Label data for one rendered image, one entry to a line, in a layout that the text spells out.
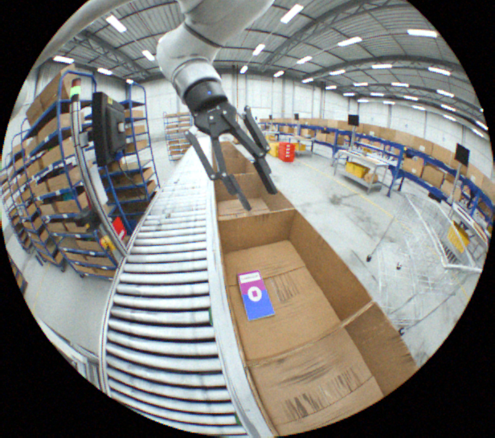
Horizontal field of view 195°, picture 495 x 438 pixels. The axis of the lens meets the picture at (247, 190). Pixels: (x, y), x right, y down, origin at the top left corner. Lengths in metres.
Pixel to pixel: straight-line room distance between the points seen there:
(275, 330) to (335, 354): 0.19
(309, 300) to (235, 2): 0.69
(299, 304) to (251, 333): 0.16
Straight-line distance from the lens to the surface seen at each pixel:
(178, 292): 0.70
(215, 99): 0.27
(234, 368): 0.45
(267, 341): 0.46
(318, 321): 0.50
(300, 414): 0.52
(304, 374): 0.48
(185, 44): 0.32
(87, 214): 0.80
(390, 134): 4.92
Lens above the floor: 1.34
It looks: 27 degrees down
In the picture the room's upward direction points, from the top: straight up
